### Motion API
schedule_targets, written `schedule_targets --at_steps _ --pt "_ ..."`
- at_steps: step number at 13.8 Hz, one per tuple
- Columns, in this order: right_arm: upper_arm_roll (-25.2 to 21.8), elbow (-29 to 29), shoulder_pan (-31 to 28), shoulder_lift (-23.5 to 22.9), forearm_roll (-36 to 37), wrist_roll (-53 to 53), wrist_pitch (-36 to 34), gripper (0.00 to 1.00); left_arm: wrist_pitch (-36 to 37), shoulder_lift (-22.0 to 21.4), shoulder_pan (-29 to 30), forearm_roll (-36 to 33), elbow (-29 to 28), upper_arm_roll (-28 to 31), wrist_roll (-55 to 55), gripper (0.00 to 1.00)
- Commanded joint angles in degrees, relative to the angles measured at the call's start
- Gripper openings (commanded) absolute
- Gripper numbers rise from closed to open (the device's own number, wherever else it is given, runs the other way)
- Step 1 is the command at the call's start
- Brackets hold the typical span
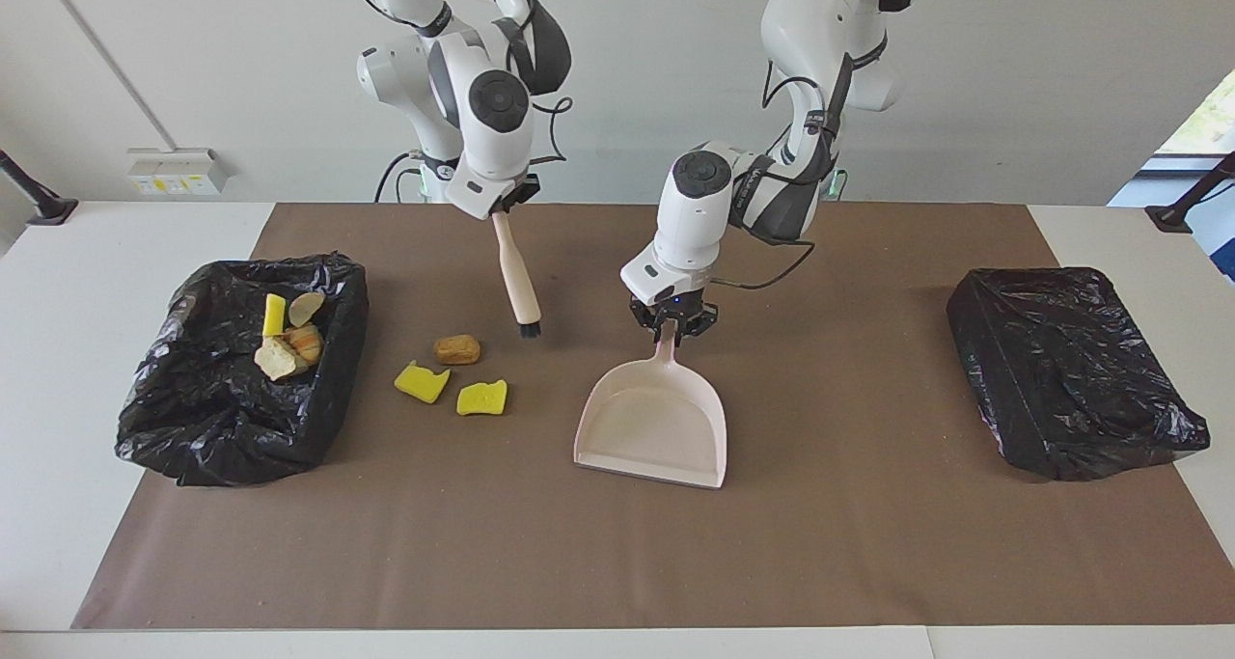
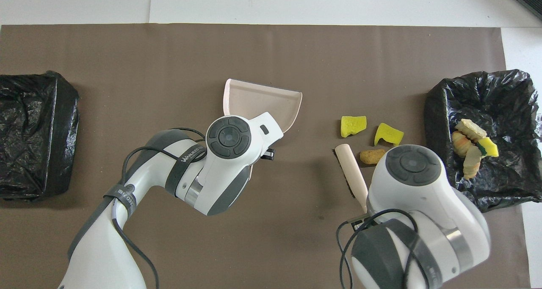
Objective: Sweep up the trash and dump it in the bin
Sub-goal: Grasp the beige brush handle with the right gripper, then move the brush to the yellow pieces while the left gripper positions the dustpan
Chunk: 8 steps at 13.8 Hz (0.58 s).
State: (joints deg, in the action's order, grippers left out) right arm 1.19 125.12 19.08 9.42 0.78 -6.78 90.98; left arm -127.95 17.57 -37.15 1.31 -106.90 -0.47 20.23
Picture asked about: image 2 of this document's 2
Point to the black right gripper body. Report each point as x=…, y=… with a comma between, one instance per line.
x=360, y=223

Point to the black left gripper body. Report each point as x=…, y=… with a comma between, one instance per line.
x=268, y=154

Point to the beige plastic dustpan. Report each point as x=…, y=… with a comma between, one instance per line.
x=262, y=100

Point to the beige hand brush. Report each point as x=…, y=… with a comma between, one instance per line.
x=349, y=166

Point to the brown potato shaped scrap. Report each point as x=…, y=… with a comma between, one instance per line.
x=370, y=156

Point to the yellow blocky sponge scrap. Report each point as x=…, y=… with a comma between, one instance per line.
x=352, y=126

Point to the yellow arched sponge scrap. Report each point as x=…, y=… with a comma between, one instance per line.
x=387, y=132

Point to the pale olive foam scrap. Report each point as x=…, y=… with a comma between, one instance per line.
x=472, y=166

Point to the orange striped foam scrap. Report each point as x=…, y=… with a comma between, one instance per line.
x=460, y=143

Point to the pale yellow ridged foam scrap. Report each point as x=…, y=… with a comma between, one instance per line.
x=470, y=129

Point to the bright yellow wedge sponge scrap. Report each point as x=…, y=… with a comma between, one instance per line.
x=489, y=147

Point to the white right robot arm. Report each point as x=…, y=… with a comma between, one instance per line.
x=415, y=187

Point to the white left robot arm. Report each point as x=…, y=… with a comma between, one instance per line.
x=228, y=162

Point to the open crumpled black bag bin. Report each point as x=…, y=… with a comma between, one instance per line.
x=508, y=187

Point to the flat black bag covered bin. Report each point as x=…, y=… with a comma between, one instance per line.
x=42, y=162

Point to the brown paper table mat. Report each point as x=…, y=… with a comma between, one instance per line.
x=254, y=246

